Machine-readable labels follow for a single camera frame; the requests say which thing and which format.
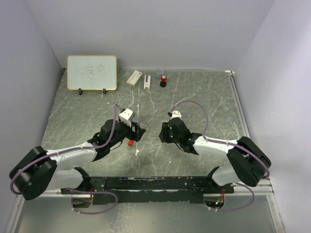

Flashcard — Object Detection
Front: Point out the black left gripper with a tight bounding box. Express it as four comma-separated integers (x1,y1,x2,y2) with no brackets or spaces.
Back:
109,119,147,147

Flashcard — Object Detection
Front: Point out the red tagged key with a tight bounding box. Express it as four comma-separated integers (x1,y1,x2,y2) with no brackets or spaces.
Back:
128,140,134,147

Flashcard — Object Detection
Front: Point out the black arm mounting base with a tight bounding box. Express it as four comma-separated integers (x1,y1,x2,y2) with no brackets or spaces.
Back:
60,176,235,206

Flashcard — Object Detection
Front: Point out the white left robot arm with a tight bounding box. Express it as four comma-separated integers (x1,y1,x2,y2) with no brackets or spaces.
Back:
9,119,146,200

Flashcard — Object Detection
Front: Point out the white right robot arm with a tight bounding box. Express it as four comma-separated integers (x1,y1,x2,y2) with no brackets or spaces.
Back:
158,117,272,193

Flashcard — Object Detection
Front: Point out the white stapler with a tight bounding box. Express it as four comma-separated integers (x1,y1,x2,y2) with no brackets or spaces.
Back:
144,75,151,90

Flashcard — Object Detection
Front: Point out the white and green carton box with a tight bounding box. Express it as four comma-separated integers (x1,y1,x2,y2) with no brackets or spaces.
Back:
126,70,142,88

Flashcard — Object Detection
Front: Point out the red and black stamp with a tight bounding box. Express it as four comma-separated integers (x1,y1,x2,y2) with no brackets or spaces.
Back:
160,75,167,87

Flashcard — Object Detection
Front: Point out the clear plastic cup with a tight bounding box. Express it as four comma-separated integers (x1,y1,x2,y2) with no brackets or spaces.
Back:
155,67,164,79

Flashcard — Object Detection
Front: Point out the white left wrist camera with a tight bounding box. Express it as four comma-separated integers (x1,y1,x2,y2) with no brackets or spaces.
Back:
119,108,136,127

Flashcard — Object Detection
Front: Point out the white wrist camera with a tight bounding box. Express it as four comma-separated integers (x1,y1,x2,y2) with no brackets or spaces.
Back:
168,111,182,119
119,108,136,127

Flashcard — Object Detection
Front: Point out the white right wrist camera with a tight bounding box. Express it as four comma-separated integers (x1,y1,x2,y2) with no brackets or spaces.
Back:
168,111,182,119

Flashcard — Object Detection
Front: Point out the small whiteboard with yellow frame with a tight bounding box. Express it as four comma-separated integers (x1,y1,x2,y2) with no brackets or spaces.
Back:
66,55,117,91

